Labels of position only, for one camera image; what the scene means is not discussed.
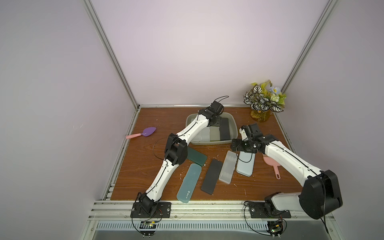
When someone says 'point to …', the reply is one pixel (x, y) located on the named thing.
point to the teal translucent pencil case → (189, 183)
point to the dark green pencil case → (196, 157)
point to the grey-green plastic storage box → (233, 125)
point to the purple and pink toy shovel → (147, 131)
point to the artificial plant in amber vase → (263, 99)
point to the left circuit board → (147, 225)
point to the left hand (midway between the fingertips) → (218, 121)
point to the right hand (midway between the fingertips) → (237, 144)
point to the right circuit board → (275, 228)
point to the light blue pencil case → (246, 163)
